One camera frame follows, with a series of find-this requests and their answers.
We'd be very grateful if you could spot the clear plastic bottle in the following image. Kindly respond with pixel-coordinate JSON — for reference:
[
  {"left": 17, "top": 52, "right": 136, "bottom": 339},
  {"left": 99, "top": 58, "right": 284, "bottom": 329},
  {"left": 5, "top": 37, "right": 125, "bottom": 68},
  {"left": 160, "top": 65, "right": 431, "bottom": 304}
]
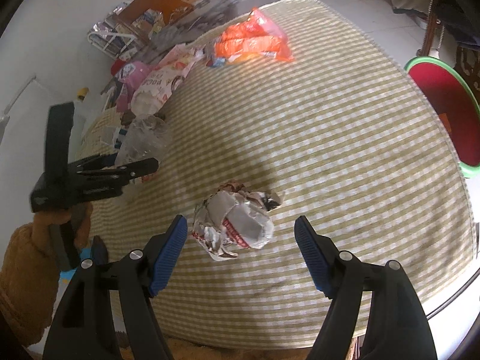
[{"left": 115, "top": 114, "right": 173, "bottom": 166}]

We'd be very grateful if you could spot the white pink snack bag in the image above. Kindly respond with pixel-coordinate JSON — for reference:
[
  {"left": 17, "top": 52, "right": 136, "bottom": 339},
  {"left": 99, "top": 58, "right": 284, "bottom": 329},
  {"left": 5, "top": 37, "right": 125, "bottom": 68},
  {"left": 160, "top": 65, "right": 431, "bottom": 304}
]
[{"left": 130, "top": 44, "right": 204, "bottom": 116}]

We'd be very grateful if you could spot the pink foil wrapper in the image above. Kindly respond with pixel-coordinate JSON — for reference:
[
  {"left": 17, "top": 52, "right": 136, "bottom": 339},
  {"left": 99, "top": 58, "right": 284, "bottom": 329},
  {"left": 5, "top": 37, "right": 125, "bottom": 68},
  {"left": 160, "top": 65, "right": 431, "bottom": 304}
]
[{"left": 115, "top": 61, "right": 153, "bottom": 113}]

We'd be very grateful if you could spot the grey red wrapper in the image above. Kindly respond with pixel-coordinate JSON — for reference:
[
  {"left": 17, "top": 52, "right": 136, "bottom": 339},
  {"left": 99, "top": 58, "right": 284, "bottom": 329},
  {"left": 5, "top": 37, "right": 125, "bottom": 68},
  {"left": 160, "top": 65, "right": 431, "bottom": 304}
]
[{"left": 190, "top": 181, "right": 283, "bottom": 262}]

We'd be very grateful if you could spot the orange snack bag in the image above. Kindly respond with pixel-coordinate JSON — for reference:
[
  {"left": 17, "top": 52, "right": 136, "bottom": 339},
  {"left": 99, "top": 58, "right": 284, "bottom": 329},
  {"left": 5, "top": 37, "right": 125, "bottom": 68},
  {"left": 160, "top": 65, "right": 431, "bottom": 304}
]
[{"left": 211, "top": 8, "right": 294, "bottom": 64}]

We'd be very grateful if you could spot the brown fuzzy sleeve forearm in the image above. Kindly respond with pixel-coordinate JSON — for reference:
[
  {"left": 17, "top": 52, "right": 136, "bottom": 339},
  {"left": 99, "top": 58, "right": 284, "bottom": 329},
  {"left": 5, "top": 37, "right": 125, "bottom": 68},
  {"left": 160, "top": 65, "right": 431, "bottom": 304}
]
[{"left": 1, "top": 223, "right": 59, "bottom": 347}]

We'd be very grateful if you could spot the red green trash basin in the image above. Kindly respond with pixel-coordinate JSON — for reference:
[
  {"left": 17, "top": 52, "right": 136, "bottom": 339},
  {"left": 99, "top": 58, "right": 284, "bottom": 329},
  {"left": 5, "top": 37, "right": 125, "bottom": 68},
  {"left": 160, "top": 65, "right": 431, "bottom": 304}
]
[{"left": 405, "top": 56, "right": 479, "bottom": 178}]

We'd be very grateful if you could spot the left hand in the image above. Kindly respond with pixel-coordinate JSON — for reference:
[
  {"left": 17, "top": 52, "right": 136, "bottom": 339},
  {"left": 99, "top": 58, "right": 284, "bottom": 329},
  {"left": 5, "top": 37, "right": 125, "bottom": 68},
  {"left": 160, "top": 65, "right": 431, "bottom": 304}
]
[{"left": 31, "top": 201, "right": 94, "bottom": 255}]

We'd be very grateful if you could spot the white jug yellow cap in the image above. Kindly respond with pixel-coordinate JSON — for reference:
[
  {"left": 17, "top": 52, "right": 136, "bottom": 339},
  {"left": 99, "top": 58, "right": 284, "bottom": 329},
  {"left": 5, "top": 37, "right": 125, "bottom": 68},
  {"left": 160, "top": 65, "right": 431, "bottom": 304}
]
[{"left": 71, "top": 87, "right": 105, "bottom": 144}]

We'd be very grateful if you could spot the red bag on floor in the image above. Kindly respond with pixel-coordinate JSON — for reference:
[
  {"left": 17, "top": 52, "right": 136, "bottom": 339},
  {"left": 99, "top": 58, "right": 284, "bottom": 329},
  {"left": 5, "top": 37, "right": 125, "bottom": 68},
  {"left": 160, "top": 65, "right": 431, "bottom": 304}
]
[{"left": 110, "top": 58, "right": 127, "bottom": 77}]

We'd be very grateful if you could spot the white magazine rack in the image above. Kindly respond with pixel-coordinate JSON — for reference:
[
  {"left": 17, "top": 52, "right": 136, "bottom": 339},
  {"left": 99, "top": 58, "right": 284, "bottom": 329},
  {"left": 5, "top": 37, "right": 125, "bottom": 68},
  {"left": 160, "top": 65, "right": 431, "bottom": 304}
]
[{"left": 87, "top": 23, "right": 141, "bottom": 61}]

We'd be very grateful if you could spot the wooden bench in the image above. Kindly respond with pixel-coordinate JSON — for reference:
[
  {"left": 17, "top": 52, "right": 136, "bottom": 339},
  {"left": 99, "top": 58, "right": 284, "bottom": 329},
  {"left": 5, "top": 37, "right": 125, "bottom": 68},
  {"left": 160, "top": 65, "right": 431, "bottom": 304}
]
[{"left": 114, "top": 0, "right": 222, "bottom": 43}]

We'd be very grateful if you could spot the patterned grey rug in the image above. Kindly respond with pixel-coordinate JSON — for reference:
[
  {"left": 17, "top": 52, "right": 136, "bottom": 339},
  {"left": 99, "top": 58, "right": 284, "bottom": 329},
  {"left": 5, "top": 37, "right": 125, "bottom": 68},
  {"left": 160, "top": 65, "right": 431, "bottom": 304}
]
[{"left": 134, "top": 0, "right": 281, "bottom": 64}]

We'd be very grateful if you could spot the wooden chair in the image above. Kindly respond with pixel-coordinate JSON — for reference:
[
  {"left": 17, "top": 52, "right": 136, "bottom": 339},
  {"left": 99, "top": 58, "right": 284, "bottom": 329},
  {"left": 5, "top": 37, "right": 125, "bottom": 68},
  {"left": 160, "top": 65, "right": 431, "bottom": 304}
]
[{"left": 416, "top": 0, "right": 479, "bottom": 97}]

